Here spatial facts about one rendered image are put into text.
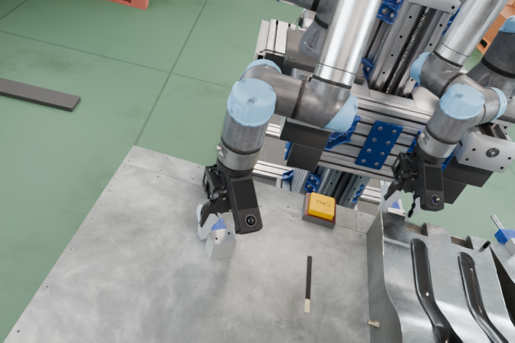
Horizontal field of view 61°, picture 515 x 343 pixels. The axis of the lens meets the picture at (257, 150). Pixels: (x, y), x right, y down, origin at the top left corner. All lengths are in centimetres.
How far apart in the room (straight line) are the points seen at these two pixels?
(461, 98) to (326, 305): 50
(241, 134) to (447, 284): 55
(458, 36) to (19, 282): 164
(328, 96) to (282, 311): 43
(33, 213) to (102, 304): 125
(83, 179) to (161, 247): 129
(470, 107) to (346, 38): 31
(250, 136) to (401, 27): 74
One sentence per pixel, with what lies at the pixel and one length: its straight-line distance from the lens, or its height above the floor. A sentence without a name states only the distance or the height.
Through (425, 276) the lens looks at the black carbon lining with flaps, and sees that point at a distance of 101.
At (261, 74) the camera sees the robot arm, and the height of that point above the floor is 118.
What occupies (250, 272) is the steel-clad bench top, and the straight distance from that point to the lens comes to 95.
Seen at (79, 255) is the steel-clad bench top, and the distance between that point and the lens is 94.
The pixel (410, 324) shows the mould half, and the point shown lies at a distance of 85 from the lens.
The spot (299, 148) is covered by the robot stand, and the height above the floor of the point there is 80.
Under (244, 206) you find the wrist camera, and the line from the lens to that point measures 79.
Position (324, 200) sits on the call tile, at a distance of 109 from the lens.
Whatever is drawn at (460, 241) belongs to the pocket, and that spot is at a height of 87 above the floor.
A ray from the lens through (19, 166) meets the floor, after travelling 230.
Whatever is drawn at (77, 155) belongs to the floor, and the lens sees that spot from 233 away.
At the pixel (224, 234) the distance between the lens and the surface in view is 92.
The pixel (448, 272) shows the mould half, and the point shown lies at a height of 89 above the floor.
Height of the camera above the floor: 156
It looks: 39 degrees down
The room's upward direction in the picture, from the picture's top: 17 degrees clockwise
